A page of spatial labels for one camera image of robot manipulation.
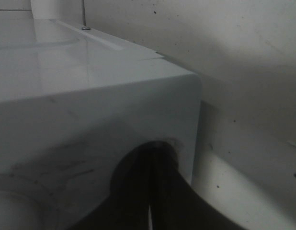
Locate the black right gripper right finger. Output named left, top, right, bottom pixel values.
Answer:
left=151, top=141, right=239, bottom=230

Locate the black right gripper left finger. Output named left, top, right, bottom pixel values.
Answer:
left=71, top=142, right=154, bottom=230

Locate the white microwave oven body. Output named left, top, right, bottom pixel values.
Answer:
left=0, top=19, right=201, bottom=230

